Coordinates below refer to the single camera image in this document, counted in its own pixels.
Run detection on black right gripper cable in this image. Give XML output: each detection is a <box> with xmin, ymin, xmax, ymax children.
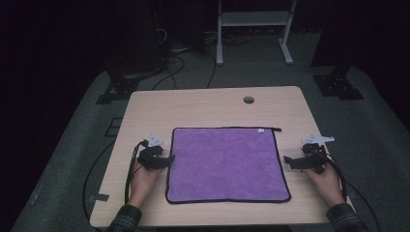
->
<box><xmin>322</xmin><ymin>151</ymin><xmax>349</xmax><ymax>202</ymax></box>

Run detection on black floor cables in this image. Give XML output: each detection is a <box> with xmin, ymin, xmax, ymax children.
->
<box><xmin>150</xmin><ymin>28</ymin><xmax>255</xmax><ymax>91</ymax></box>

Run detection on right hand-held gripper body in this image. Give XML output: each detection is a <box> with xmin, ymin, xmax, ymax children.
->
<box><xmin>300</xmin><ymin>134</ymin><xmax>336</xmax><ymax>176</ymax></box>

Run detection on person's right hand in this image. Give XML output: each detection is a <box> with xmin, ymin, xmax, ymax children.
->
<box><xmin>302</xmin><ymin>163</ymin><xmax>346</xmax><ymax>209</ymax></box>

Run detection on person's left hand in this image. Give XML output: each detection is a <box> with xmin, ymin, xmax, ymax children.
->
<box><xmin>127</xmin><ymin>159</ymin><xmax>163</xmax><ymax>209</ymax></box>

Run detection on purple cloth with black edge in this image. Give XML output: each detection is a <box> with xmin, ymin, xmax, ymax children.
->
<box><xmin>164</xmin><ymin>126</ymin><xmax>292</xmax><ymax>205</ymax></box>

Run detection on dark computer tower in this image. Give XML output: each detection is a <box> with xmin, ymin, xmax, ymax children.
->
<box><xmin>154</xmin><ymin>0</ymin><xmax>207</xmax><ymax>54</ymax></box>

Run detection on black stand base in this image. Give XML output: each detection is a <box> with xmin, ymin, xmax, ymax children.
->
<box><xmin>95</xmin><ymin>66</ymin><xmax>163</xmax><ymax>105</ymax></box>
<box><xmin>311</xmin><ymin>62</ymin><xmax>366</xmax><ymax>102</ymax></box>

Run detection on white metal stand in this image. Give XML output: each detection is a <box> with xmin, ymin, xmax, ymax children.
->
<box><xmin>216</xmin><ymin>0</ymin><xmax>298</xmax><ymax>67</ymax></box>

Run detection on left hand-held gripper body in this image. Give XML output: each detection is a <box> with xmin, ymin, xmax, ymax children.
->
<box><xmin>137</xmin><ymin>133</ymin><xmax>166</xmax><ymax>171</ymax></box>

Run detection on grey tape strip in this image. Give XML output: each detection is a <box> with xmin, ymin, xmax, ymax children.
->
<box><xmin>88</xmin><ymin>192</ymin><xmax>110</xmax><ymax>204</ymax></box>

